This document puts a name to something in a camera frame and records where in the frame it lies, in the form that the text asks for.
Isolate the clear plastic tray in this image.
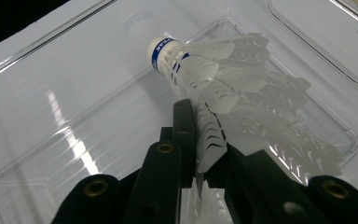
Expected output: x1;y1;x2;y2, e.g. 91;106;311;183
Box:
0;0;358;224

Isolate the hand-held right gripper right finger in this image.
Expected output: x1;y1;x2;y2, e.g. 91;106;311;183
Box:
204;144;247;191

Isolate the white shuttlecock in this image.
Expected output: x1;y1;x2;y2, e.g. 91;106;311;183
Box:
146;32;344;224

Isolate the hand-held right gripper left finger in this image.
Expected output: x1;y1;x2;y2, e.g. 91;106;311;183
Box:
159;98;198;189

